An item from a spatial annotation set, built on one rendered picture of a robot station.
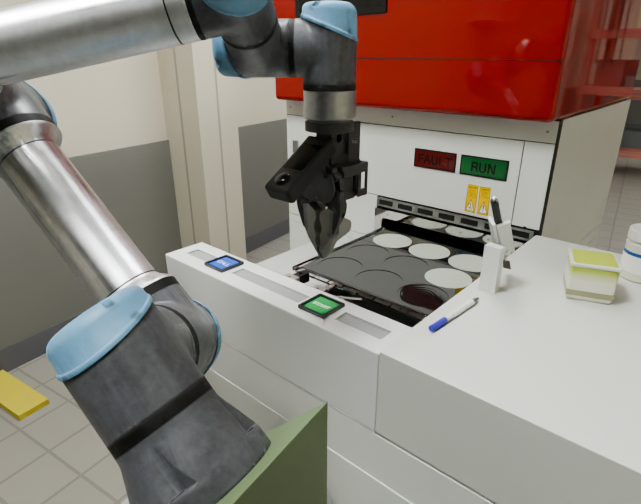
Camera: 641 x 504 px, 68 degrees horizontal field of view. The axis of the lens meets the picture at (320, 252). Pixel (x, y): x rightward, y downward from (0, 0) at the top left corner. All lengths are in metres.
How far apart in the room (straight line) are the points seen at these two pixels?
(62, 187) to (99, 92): 1.94
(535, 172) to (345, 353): 0.65
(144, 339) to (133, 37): 0.33
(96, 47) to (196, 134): 2.12
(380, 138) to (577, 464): 0.96
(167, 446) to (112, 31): 0.43
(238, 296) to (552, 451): 0.55
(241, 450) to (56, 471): 1.58
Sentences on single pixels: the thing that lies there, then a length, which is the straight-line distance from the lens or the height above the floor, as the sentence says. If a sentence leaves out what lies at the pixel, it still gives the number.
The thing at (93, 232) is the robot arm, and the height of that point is 1.13.
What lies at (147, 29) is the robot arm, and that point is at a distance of 0.60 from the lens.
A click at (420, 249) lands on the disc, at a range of 1.22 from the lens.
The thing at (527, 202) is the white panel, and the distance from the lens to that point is 1.20.
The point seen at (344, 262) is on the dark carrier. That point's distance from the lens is 1.12.
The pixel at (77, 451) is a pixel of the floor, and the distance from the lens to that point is 2.10.
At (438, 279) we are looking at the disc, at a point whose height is 0.90.
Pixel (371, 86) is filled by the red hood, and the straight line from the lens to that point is 1.30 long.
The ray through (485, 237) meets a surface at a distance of 1.24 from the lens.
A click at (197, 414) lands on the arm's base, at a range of 0.51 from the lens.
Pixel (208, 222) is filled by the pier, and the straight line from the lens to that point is 2.82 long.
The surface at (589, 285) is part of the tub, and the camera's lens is 0.91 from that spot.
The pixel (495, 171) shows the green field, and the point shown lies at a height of 1.10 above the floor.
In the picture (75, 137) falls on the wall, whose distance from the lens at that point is 2.58.
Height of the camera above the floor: 1.35
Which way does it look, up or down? 23 degrees down
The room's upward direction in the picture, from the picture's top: straight up
